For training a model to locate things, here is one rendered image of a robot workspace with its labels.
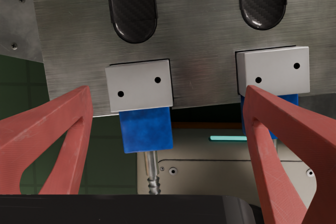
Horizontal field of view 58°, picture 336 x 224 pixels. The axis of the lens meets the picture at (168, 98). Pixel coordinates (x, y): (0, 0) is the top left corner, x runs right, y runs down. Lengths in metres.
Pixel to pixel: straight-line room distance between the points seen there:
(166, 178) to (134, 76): 0.70
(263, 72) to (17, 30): 0.25
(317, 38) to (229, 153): 0.66
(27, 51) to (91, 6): 0.10
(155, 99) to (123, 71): 0.03
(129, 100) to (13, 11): 0.17
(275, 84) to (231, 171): 0.69
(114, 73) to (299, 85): 0.14
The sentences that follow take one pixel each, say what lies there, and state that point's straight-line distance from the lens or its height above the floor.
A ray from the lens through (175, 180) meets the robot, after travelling 0.92.
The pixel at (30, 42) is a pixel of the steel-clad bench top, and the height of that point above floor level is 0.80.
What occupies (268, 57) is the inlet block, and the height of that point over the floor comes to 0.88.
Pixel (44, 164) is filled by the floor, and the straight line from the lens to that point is 1.30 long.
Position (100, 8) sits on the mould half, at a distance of 0.27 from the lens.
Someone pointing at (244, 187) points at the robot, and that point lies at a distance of 0.96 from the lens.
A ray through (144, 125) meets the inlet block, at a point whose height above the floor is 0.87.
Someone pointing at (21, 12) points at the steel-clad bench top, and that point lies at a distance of 0.35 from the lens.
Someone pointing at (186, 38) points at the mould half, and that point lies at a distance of 0.26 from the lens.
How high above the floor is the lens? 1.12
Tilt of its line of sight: 81 degrees down
